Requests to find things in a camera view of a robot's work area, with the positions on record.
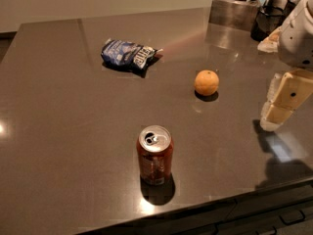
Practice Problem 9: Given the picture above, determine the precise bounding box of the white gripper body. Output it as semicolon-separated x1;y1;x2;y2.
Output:
278;0;313;70

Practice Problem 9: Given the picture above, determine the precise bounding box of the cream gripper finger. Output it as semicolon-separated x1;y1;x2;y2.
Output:
267;73;283;102
260;70;313;131

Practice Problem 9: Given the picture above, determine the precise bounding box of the red coke can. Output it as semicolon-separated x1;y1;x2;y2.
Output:
136;125;173;186

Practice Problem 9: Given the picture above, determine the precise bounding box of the blue chip bag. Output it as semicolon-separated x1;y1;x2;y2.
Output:
101;38;162;71

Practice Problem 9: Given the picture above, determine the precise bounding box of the stainless steel dispenser base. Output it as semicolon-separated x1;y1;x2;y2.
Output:
208;0;258;31

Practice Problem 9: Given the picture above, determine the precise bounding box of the orange fruit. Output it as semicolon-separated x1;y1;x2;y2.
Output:
194;70;219;96

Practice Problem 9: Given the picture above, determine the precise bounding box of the dark drawer handle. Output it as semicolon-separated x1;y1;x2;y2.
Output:
280;211;306;226

